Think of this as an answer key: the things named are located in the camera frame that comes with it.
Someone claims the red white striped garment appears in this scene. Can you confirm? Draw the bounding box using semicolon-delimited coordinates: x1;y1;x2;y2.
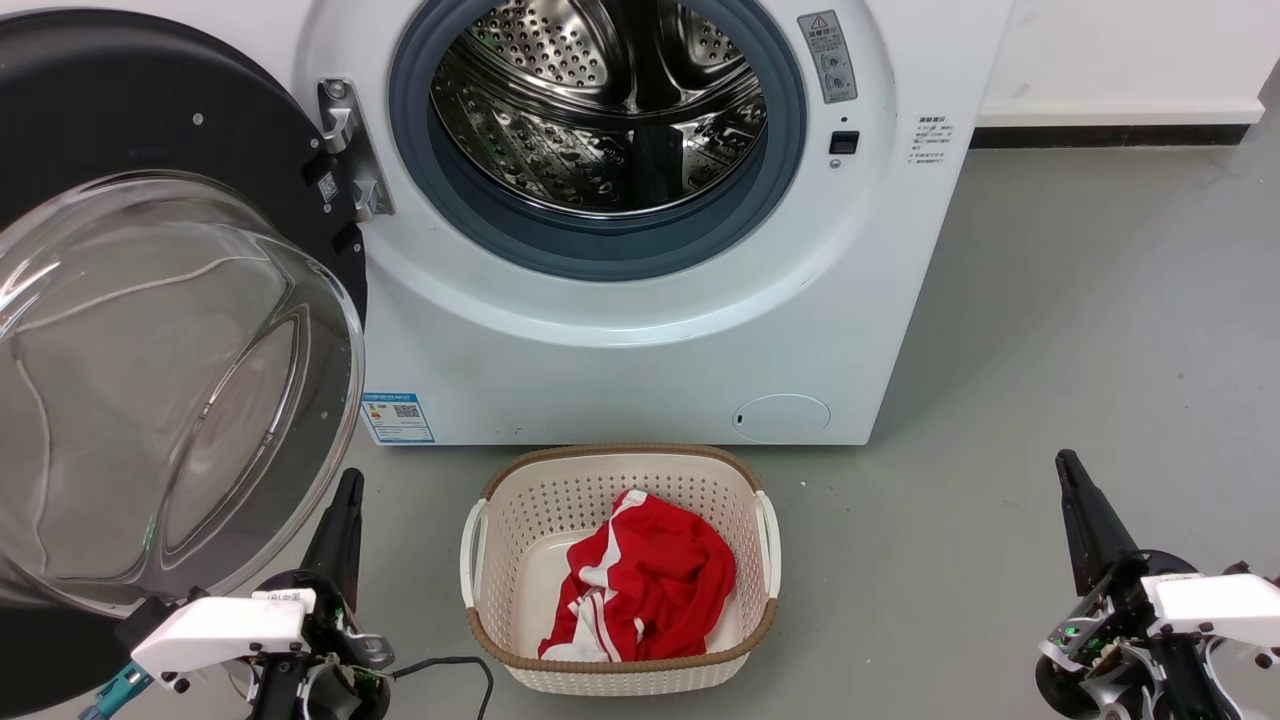
538;488;738;663

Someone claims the white front-load washing machine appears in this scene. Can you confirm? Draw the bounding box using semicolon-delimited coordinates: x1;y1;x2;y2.
295;0;1016;447

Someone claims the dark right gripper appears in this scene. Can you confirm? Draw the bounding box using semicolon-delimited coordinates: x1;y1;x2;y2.
1035;450;1243;720

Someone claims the steel perforated washer drum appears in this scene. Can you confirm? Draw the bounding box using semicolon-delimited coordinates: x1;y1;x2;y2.
430;0;769;216

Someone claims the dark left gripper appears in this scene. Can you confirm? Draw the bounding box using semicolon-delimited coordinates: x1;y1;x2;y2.
248;468;395;720

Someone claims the blue energy label sticker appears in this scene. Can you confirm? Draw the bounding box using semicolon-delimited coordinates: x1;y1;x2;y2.
360;392;436;445

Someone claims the teal cable connector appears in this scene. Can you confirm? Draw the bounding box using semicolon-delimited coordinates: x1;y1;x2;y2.
78;662;153;720

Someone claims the grey warning label sticker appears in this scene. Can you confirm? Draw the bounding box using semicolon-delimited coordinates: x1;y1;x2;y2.
797;10;859;105

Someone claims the metal door hinge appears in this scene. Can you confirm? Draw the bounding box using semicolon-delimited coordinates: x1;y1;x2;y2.
318;78;394;223

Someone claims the round white filter cover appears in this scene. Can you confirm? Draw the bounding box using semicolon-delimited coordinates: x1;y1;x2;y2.
732;393;832;444

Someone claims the cream perforated laundry basket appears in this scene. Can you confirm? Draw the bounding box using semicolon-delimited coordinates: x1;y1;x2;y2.
460;444;782;696

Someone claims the black baseboard strip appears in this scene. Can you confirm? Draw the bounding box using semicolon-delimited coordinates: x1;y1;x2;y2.
970;124;1253;149

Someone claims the round black glass washer door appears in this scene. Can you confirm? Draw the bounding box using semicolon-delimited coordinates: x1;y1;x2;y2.
0;8;369;720

